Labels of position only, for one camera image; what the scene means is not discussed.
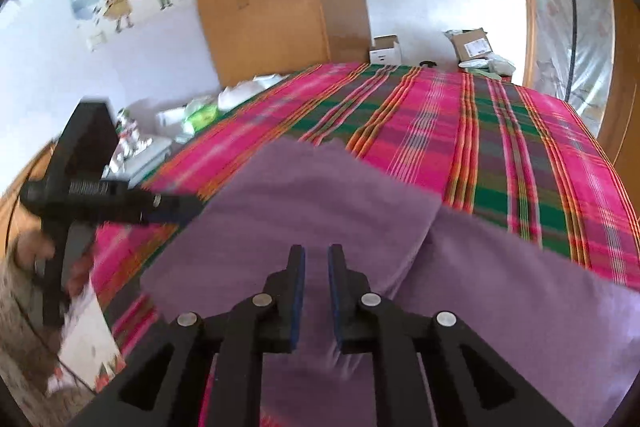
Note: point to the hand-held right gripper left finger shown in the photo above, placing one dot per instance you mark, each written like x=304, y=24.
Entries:
x=299, y=302

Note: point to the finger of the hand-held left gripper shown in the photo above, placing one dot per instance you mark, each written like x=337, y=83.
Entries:
x=175, y=207

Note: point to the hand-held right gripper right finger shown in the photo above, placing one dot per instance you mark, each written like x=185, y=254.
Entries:
x=334, y=302

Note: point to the purple fleece pants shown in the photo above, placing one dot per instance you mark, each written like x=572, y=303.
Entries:
x=325, y=207

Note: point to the person's left forearm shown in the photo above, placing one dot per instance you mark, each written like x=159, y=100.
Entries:
x=25, y=357

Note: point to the person's left hand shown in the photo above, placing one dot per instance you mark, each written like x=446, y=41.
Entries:
x=30, y=252

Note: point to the white nightstand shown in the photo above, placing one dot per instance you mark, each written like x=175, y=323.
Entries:
x=150, y=152

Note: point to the wooden headboard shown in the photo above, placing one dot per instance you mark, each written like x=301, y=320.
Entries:
x=15, y=207

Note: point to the green plastic bag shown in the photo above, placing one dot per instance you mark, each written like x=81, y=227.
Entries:
x=202, y=117

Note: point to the white floral bedsheet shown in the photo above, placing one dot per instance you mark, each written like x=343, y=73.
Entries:
x=85, y=342

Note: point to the pink green plaid blanket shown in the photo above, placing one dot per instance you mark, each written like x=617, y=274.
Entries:
x=500, y=132

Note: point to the small white cardboard box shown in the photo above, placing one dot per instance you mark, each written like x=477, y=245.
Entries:
x=385, y=52

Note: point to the white plastic mailer bag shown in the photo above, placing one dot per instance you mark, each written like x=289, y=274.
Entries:
x=495, y=66

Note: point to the brown cardboard box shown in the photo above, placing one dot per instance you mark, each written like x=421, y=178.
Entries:
x=472, y=44

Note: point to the clear plastic sheet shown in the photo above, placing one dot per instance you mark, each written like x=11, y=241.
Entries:
x=550, y=32

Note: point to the wooden door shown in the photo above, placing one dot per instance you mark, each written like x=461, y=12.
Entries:
x=625, y=82

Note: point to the white wall socket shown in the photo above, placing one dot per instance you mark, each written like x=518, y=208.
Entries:
x=97, y=41

